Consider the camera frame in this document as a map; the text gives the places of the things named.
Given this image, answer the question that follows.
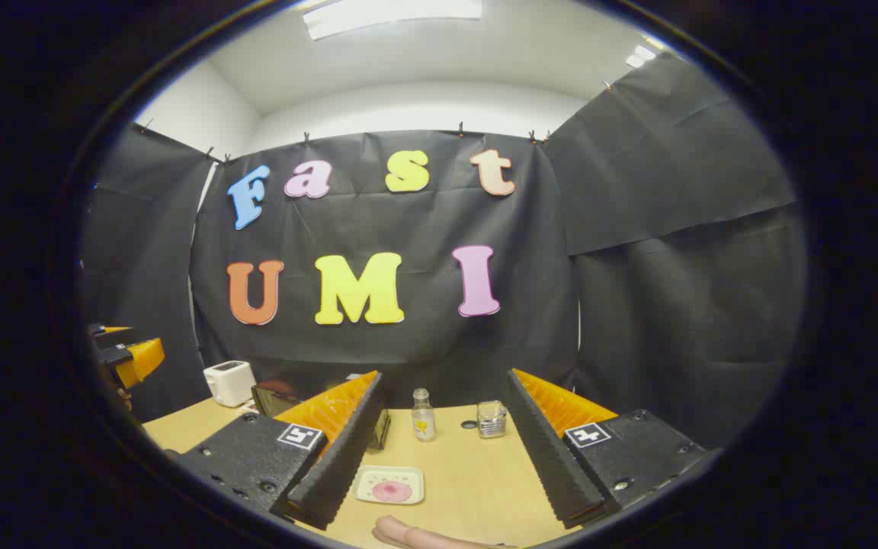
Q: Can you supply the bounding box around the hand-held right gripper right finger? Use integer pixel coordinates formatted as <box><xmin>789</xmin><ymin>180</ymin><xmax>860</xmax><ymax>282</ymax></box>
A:
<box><xmin>505</xmin><ymin>368</ymin><xmax>722</xmax><ymax>529</ymax></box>

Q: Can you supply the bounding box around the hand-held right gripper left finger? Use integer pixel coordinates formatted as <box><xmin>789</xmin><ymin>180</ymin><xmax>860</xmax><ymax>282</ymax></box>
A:
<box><xmin>168</xmin><ymin>371</ymin><xmax>388</xmax><ymax>531</ymax></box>

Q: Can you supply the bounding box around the cream square plate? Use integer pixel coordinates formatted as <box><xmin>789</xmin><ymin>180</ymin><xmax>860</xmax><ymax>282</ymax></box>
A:
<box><xmin>353</xmin><ymin>465</ymin><xmax>425</xmax><ymax>506</ymax></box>

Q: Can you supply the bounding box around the black electric oven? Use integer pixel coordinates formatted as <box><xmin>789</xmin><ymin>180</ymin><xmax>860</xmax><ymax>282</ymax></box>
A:
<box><xmin>251</xmin><ymin>375</ymin><xmax>392</xmax><ymax>451</ymax></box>

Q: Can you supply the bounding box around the metal mesh holder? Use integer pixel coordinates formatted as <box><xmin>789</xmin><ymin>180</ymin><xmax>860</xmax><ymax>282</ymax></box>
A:
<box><xmin>476</xmin><ymin>400</ymin><xmax>508</xmax><ymax>439</ymax></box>

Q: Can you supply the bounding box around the clear bottle yellow label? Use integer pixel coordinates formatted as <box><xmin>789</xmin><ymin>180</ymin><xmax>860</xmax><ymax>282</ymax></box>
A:
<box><xmin>412</xmin><ymin>388</ymin><xmax>437</xmax><ymax>442</ymax></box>

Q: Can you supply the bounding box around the white toaster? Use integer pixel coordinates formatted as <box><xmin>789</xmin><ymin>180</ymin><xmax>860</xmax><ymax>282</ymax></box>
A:
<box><xmin>203</xmin><ymin>361</ymin><xmax>257</xmax><ymax>407</ymax></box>

